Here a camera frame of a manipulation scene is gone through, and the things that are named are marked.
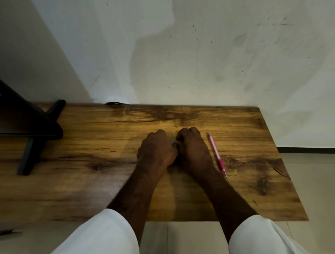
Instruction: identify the person's left forearm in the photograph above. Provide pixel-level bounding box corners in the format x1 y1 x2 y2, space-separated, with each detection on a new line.
106 162 171 247

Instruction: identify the person's right hand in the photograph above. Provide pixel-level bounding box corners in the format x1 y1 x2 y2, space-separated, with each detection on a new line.
175 127 214 172

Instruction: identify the white left sleeve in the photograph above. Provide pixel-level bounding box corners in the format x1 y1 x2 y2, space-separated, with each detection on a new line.
50 208 141 254

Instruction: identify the person's left hand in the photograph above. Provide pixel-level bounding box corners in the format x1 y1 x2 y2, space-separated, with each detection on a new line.
136 129 178 169

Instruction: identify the pink pen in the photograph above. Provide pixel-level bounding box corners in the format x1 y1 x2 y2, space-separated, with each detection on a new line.
207 133 228 178

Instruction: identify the black stand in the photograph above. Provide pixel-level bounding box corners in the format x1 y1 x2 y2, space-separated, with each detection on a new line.
0 79 66 176

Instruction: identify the white right sleeve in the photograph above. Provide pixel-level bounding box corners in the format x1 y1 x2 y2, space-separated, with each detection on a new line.
228 214 298 254

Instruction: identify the white sleeve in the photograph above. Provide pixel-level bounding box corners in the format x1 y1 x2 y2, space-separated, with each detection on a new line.
228 214 298 254
50 208 141 254

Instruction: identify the person's right forearm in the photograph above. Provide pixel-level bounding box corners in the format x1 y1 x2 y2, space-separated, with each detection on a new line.
183 162 259 245

